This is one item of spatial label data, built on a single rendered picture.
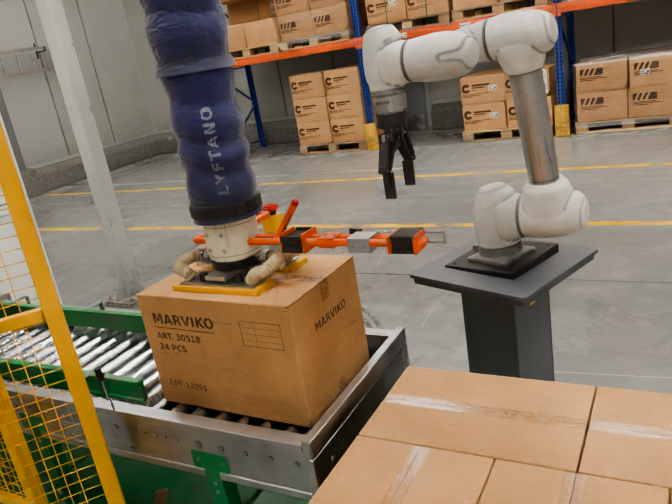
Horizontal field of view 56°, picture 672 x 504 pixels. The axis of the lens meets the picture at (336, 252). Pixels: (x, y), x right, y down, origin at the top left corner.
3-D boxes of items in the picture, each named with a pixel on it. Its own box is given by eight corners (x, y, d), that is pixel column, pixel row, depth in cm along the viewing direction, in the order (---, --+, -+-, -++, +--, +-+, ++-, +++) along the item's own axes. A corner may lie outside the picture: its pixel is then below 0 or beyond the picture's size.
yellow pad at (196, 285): (172, 291, 202) (168, 277, 200) (193, 279, 210) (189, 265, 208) (258, 297, 185) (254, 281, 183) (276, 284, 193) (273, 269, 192)
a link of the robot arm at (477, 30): (438, 29, 198) (479, 19, 190) (461, 25, 212) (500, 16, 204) (445, 71, 201) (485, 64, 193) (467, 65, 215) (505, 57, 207)
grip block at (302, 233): (280, 254, 188) (276, 235, 186) (297, 243, 196) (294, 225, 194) (304, 254, 184) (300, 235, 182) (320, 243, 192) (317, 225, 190)
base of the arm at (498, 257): (491, 243, 249) (488, 230, 247) (537, 250, 231) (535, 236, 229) (459, 260, 240) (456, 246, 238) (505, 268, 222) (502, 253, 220)
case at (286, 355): (165, 400, 217) (135, 294, 205) (235, 346, 250) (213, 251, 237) (312, 428, 187) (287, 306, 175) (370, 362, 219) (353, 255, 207)
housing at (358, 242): (348, 253, 178) (345, 238, 177) (358, 245, 183) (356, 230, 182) (370, 254, 174) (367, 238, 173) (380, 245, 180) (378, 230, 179)
